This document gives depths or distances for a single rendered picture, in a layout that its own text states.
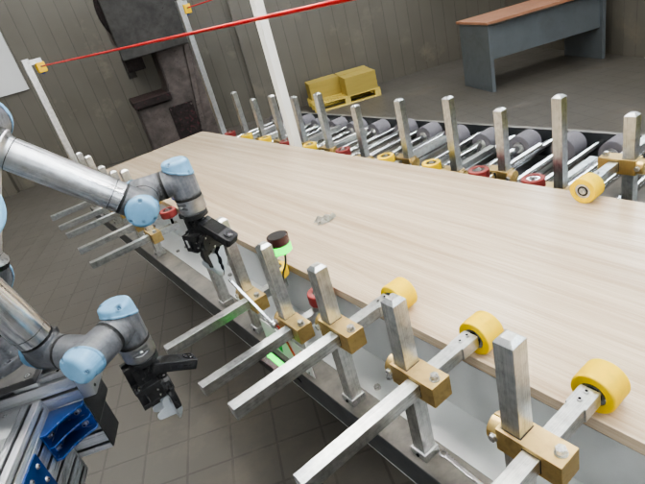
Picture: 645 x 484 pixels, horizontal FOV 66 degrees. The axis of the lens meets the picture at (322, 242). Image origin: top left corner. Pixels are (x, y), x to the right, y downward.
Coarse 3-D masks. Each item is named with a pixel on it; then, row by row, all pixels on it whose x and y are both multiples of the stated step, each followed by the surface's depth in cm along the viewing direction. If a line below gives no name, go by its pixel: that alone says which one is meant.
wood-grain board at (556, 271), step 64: (256, 192) 232; (320, 192) 212; (384, 192) 196; (448, 192) 181; (512, 192) 169; (320, 256) 162; (384, 256) 152; (448, 256) 144; (512, 256) 136; (576, 256) 129; (640, 256) 123; (448, 320) 119; (512, 320) 114; (576, 320) 109; (640, 320) 104; (640, 384) 91; (640, 448) 82
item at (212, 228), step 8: (208, 216) 139; (200, 224) 136; (208, 224) 136; (216, 224) 137; (208, 232) 136; (216, 232) 135; (224, 232) 135; (232, 232) 135; (216, 240) 136; (224, 240) 134; (232, 240) 134
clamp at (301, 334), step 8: (296, 312) 143; (280, 320) 142; (288, 320) 141; (296, 320) 140; (304, 320) 139; (296, 328) 136; (304, 328) 137; (312, 328) 138; (296, 336) 138; (304, 336) 137; (312, 336) 139
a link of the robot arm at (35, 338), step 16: (0, 288) 95; (0, 304) 95; (16, 304) 98; (0, 320) 96; (16, 320) 98; (32, 320) 100; (16, 336) 99; (32, 336) 101; (48, 336) 103; (32, 352) 102; (48, 352) 103; (48, 368) 105
